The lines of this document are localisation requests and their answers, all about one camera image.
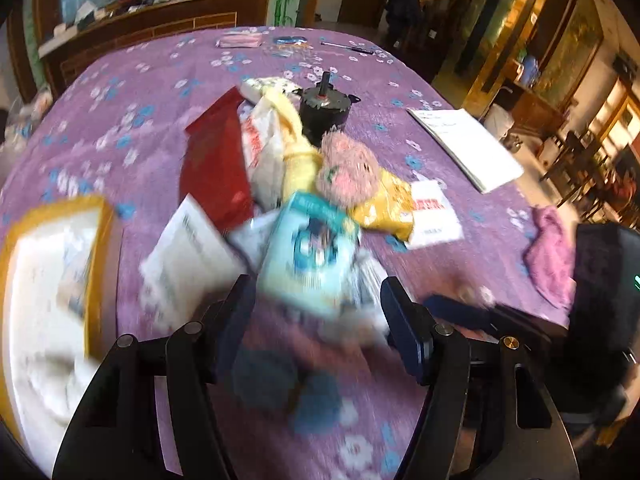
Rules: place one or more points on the purple floral tablecloth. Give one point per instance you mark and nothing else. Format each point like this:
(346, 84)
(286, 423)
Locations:
(120, 130)

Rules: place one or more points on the yellow rimmed storage box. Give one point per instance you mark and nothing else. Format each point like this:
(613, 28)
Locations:
(59, 273)

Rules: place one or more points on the light blue tissue pack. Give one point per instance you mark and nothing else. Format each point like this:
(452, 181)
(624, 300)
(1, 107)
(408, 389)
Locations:
(309, 255)

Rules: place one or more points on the blue knitted cloth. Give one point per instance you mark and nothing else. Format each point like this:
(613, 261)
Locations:
(274, 383)

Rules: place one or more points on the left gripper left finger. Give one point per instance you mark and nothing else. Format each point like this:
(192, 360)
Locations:
(200, 354)

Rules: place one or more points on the white red printed bag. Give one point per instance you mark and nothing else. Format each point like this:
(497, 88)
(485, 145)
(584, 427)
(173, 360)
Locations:
(263, 154)

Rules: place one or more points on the dark red packet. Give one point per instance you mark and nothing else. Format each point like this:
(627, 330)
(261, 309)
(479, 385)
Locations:
(213, 169)

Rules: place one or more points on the person in dark clothes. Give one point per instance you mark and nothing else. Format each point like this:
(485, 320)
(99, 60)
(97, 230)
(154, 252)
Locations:
(400, 16)

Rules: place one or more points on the black pen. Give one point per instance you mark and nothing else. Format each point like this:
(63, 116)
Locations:
(349, 47)

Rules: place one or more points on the white packet red text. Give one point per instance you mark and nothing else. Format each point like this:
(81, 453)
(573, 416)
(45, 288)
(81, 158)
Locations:
(434, 219)

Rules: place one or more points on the pink plush toy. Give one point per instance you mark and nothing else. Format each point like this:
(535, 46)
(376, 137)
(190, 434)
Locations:
(350, 173)

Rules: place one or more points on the white paper notebook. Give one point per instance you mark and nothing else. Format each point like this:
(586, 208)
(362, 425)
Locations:
(480, 156)

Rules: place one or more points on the white labelled flat packet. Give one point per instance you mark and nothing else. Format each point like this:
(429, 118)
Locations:
(190, 262)

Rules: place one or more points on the black electric motor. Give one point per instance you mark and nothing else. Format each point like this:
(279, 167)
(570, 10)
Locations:
(322, 108)

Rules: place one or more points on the blue item far table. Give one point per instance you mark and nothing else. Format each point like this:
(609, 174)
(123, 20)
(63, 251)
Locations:
(291, 42)

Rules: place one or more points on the yellow snack bag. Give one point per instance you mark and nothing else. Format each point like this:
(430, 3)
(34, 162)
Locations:
(390, 210)

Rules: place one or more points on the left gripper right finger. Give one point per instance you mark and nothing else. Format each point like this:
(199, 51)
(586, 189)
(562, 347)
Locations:
(439, 358)

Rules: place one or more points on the pink pouch far table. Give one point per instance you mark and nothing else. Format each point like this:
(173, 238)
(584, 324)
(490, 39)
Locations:
(239, 41)

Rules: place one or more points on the pink cloth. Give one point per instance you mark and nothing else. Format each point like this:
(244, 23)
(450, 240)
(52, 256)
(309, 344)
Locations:
(550, 259)

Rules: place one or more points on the wooden sideboard cabinet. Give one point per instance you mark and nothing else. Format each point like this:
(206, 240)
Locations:
(66, 62)

